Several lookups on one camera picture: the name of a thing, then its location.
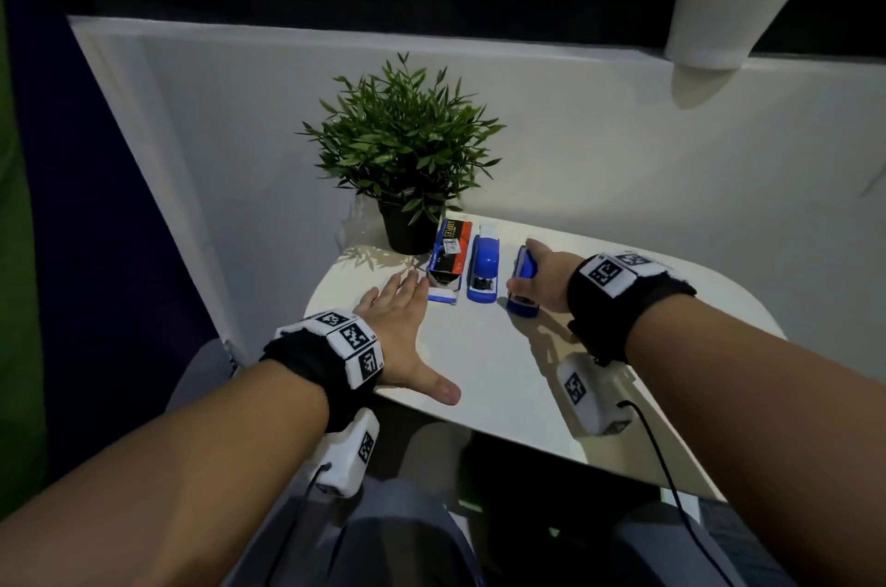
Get person's right hand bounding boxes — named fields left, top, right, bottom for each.
left=506, top=238, right=586, bottom=316

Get person's left hand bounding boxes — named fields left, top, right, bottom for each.
left=353, top=270, right=463, bottom=408

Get blue white stapler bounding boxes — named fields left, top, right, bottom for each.
left=505, top=245, right=543, bottom=320
left=466, top=222, right=502, bottom=305

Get blue staples box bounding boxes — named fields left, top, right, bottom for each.
left=425, top=217, right=474, bottom=306

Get person's left forearm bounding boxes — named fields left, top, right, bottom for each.
left=0, top=359, right=331, bottom=587

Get person's right forearm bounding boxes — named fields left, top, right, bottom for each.
left=625, top=293, right=886, bottom=587

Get person's grey trousers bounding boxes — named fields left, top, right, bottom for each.
left=221, top=475, right=748, bottom=587

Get white table leg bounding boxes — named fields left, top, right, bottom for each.
left=408, top=420, right=472, bottom=505

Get green potted plant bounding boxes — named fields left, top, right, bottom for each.
left=297, top=51, right=507, bottom=257

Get grey round stool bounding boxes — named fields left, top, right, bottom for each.
left=165, top=338, right=240, bottom=413

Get white hanging cup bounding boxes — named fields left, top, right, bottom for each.
left=664, top=0, right=820, bottom=71

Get green leaf print mat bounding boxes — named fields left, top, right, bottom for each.
left=0, top=0, right=50, bottom=519

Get black left wrist strap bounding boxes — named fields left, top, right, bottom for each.
left=260, top=309, right=387, bottom=434

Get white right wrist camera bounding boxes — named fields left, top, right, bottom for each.
left=556, top=352, right=635, bottom=437

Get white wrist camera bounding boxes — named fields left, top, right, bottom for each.
left=309, top=407, right=382, bottom=500
left=556, top=352, right=635, bottom=437

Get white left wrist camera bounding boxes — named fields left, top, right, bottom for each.
left=309, top=407, right=382, bottom=500

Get black left camera cable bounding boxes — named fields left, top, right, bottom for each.
left=265, top=462, right=333, bottom=587

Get black camera cable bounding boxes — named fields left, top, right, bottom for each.
left=265, top=462, right=333, bottom=587
left=617, top=399, right=736, bottom=587

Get black right camera cable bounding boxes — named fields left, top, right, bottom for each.
left=617, top=399, right=736, bottom=587

